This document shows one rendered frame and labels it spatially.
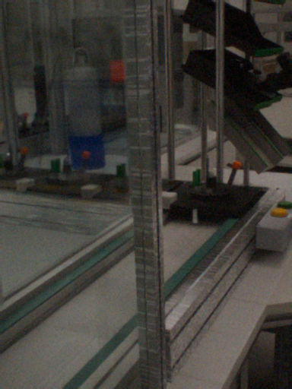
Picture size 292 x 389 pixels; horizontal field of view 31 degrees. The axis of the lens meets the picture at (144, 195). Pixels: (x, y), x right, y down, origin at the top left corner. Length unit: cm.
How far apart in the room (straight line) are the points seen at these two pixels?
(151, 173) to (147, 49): 15
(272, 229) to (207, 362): 46
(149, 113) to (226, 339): 55
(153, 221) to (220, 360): 39
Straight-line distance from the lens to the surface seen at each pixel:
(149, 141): 64
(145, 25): 63
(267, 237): 134
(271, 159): 183
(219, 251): 118
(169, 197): 148
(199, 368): 97
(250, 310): 116
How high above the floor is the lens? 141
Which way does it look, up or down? 16 degrees down
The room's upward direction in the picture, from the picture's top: 2 degrees counter-clockwise
